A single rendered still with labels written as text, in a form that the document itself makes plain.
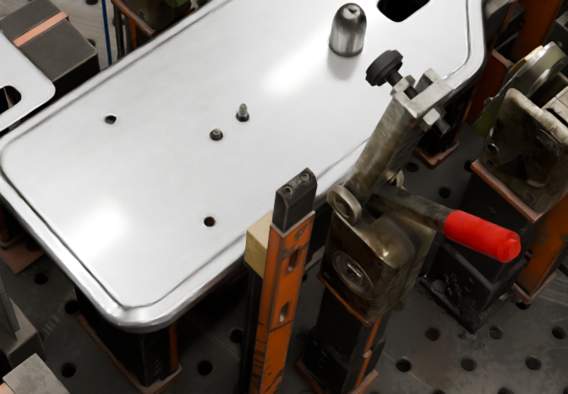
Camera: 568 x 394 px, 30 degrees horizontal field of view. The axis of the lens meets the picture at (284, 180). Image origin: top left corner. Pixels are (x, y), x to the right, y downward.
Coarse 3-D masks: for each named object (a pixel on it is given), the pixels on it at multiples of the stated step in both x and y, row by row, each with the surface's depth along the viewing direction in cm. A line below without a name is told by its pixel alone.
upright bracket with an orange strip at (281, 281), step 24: (288, 192) 66; (312, 192) 67; (288, 216) 67; (312, 216) 70; (288, 240) 70; (288, 264) 74; (264, 288) 77; (288, 288) 78; (264, 312) 81; (288, 312) 83; (264, 336) 84; (288, 336) 88; (264, 360) 88; (264, 384) 94
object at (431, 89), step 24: (384, 72) 69; (432, 72) 69; (408, 96) 69; (432, 96) 68; (384, 120) 70; (408, 120) 68; (432, 120) 68; (384, 144) 72; (408, 144) 73; (360, 168) 77; (384, 168) 74; (360, 192) 79
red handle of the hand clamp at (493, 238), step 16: (384, 192) 79; (400, 192) 79; (400, 208) 78; (416, 208) 77; (432, 208) 76; (448, 208) 75; (432, 224) 76; (448, 224) 74; (464, 224) 73; (480, 224) 72; (464, 240) 73; (480, 240) 72; (496, 240) 71; (512, 240) 71; (496, 256) 71; (512, 256) 71
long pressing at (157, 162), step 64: (256, 0) 98; (320, 0) 99; (448, 0) 100; (128, 64) 94; (192, 64) 94; (256, 64) 95; (320, 64) 95; (448, 64) 96; (64, 128) 90; (128, 128) 90; (192, 128) 91; (256, 128) 91; (320, 128) 92; (0, 192) 87; (64, 192) 87; (128, 192) 87; (192, 192) 88; (256, 192) 88; (320, 192) 88; (64, 256) 84; (128, 256) 84; (192, 256) 85; (128, 320) 81
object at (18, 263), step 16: (0, 96) 96; (0, 112) 98; (0, 208) 110; (0, 224) 112; (16, 224) 115; (0, 240) 116; (16, 240) 116; (32, 240) 117; (0, 256) 116; (16, 256) 116; (32, 256) 116; (16, 272) 115
